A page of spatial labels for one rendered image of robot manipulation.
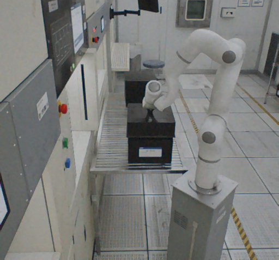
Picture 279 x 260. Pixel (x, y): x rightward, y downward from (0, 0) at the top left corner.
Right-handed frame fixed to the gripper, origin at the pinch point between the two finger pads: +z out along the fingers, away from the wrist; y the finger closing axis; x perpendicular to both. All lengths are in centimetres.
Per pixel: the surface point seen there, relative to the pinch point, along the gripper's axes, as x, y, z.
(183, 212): 61, -18, 6
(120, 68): -105, 25, 140
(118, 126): -4, 22, 50
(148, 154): 26.7, 1.1, 8.5
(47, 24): 4, 38, -86
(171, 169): 35.6, -12.8, 9.7
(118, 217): 65, 22, 88
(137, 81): -47, 7, 57
